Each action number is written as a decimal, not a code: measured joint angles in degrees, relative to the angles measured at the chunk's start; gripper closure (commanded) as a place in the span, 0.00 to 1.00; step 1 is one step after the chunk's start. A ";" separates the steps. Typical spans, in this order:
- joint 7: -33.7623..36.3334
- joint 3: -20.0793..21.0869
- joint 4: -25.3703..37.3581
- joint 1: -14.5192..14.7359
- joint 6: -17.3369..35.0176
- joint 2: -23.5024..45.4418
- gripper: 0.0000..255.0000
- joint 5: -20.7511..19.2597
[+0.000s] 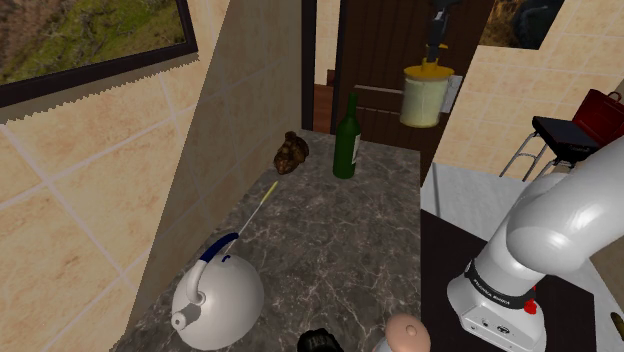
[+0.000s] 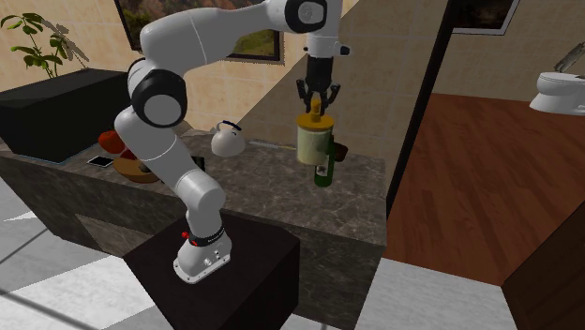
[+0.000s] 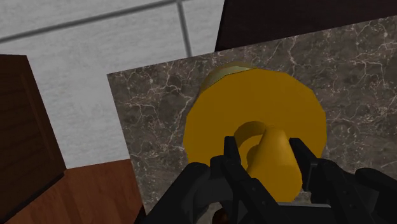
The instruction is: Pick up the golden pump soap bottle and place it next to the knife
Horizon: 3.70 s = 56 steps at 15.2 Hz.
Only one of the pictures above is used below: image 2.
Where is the white-framed dark wall picture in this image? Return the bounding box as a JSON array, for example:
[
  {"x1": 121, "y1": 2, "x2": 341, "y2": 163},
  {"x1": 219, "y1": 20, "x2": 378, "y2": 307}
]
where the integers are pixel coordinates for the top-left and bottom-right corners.
[{"x1": 451, "y1": 0, "x2": 521, "y2": 37}]

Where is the white kettle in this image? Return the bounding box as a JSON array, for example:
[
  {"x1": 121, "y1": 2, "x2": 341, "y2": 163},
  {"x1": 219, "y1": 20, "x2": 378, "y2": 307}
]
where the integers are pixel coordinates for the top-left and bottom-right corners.
[{"x1": 210, "y1": 120, "x2": 247, "y2": 158}]

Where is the dark robot stand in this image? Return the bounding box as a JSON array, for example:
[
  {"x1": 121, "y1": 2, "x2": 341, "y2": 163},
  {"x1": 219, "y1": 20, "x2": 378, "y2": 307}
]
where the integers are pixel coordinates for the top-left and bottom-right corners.
[{"x1": 122, "y1": 212, "x2": 301, "y2": 330}]

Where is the dark wooden cabinet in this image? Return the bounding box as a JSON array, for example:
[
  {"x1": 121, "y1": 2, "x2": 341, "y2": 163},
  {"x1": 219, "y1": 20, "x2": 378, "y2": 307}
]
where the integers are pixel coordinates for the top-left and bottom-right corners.
[{"x1": 501, "y1": 213, "x2": 585, "y2": 330}]

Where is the red round object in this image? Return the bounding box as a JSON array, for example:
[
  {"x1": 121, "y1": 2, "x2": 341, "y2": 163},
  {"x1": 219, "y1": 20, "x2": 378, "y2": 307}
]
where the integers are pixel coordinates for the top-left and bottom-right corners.
[{"x1": 97, "y1": 130, "x2": 128, "y2": 155}]

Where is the green glass bottle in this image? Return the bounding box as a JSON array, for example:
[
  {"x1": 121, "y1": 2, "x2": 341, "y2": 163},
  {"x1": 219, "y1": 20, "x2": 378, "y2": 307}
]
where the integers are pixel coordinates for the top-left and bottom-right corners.
[{"x1": 313, "y1": 134, "x2": 338, "y2": 188}]

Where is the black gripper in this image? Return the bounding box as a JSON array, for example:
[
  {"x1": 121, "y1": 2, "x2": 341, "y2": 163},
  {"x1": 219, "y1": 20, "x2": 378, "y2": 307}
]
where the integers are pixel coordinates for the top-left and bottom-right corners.
[{"x1": 295, "y1": 54, "x2": 342, "y2": 116}]

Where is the white phone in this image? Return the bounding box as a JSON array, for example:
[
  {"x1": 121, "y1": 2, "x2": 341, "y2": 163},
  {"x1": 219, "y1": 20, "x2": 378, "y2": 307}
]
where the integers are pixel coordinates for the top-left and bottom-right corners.
[{"x1": 85, "y1": 155, "x2": 115, "y2": 169}]

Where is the white toilet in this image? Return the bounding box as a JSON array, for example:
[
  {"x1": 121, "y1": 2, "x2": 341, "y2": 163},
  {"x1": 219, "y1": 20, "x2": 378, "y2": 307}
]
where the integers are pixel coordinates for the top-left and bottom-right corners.
[{"x1": 529, "y1": 41, "x2": 585, "y2": 117}]

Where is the green leafy plant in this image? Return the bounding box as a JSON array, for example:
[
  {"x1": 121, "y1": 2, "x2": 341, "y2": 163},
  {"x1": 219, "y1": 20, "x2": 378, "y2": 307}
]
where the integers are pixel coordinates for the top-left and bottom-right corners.
[{"x1": 0, "y1": 11, "x2": 91, "y2": 80}]

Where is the large black box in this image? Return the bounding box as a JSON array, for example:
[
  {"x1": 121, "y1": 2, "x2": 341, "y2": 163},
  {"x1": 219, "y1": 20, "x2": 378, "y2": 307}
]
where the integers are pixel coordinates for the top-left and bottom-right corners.
[{"x1": 0, "y1": 67, "x2": 135, "y2": 165}]

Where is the landscape wall picture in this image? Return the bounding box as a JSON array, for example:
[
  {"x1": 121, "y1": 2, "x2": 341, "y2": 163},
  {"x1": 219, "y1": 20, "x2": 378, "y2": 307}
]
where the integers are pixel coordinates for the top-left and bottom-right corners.
[{"x1": 113, "y1": 0, "x2": 282, "y2": 63}]

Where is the cream jar with yellow lid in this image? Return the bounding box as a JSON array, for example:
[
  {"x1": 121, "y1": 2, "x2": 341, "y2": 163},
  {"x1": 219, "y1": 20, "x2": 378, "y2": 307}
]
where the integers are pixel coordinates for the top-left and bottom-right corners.
[{"x1": 295, "y1": 99, "x2": 336, "y2": 166}]

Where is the round wooden plate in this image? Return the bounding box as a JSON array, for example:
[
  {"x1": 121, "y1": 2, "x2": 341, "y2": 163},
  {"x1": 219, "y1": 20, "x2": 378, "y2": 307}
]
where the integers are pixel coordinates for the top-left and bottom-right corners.
[{"x1": 112, "y1": 156, "x2": 162, "y2": 185}]

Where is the thin pale pen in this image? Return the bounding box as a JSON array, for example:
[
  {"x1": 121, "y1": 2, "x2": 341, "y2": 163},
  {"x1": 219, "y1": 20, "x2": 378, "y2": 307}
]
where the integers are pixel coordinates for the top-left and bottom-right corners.
[{"x1": 247, "y1": 140, "x2": 297, "y2": 152}]

